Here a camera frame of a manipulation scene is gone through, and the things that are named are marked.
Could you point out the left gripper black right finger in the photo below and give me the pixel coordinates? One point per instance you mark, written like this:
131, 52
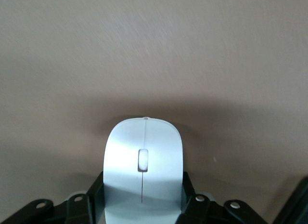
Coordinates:
204, 212

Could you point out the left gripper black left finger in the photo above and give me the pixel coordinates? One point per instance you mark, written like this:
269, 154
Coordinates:
79, 209

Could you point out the white computer mouse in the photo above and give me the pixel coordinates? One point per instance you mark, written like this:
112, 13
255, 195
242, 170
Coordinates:
144, 166

